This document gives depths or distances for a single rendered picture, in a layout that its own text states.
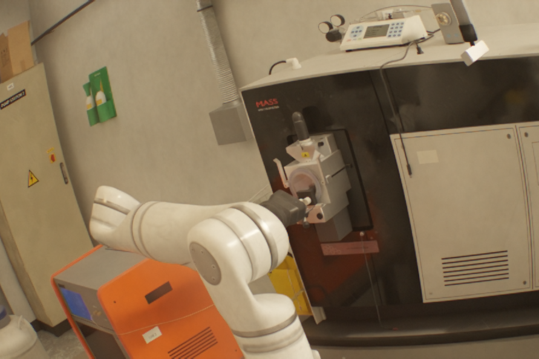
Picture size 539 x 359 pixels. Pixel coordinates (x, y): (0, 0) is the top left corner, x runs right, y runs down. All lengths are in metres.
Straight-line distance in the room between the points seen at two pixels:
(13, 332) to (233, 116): 1.77
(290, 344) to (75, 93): 3.90
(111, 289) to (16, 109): 2.99
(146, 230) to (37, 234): 3.62
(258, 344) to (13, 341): 2.50
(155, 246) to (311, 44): 2.23
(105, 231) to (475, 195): 0.87
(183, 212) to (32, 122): 3.73
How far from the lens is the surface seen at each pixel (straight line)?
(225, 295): 0.89
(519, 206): 1.60
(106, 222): 1.23
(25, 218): 4.58
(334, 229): 1.81
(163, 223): 1.02
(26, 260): 4.58
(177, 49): 3.72
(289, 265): 2.20
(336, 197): 1.78
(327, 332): 2.04
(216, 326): 2.02
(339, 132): 1.79
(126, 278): 1.80
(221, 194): 3.82
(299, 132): 1.76
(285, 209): 1.64
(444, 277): 1.79
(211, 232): 0.86
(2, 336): 3.33
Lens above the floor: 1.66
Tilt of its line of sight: 13 degrees down
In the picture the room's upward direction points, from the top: 18 degrees counter-clockwise
